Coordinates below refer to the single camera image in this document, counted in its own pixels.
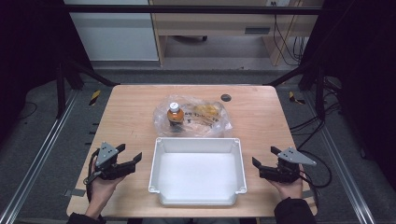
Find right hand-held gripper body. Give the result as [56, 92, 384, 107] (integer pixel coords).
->
[259, 147, 318, 184]

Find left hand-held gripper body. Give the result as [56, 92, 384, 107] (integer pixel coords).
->
[92, 142, 137, 181]

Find orange bottle with white cap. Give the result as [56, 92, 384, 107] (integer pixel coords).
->
[166, 101, 186, 133]

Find clear plastic bag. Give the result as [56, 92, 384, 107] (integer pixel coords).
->
[151, 94, 233, 139]

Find white plastic bin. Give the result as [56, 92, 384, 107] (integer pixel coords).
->
[148, 136, 248, 207]

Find yellow snack packet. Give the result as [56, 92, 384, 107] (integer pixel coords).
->
[193, 104, 221, 121]

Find person's right hand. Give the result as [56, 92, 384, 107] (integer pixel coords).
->
[268, 163, 306, 202]

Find person's left hand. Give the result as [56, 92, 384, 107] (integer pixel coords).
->
[88, 160, 126, 207]

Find yellow black floor tape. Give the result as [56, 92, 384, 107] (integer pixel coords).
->
[89, 90, 103, 107]

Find white cabinet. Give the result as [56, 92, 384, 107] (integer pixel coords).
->
[63, 0, 160, 62]

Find black curtain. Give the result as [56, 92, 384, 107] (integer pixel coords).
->
[0, 0, 93, 147]
[300, 0, 396, 190]

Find wooden desk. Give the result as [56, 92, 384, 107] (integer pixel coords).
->
[148, 0, 325, 67]

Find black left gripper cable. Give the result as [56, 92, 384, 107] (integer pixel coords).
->
[83, 148, 101, 203]

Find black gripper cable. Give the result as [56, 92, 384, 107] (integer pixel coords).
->
[297, 149, 333, 208]
[83, 148, 101, 203]

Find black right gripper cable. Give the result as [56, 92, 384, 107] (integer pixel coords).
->
[297, 149, 333, 208]

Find black floor cables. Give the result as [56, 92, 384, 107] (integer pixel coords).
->
[289, 77, 344, 151]

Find yellow-handled tool right floor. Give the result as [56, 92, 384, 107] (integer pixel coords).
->
[288, 91, 306, 105]

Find aluminium floor rail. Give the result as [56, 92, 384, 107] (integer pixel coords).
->
[0, 89, 79, 224]
[302, 91, 377, 224]

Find black frame post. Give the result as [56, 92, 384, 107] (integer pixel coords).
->
[55, 59, 120, 119]
[266, 61, 329, 123]

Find thin black floor cable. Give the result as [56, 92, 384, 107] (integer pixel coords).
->
[17, 101, 39, 121]

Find black hanging cables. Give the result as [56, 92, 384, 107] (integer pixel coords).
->
[271, 1, 308, 67]

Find grey desk handle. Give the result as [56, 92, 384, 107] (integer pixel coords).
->
[244, 26, 272, 35]

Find black horizontal frame bar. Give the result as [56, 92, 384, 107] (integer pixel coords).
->
[61, 4, 325, 16]

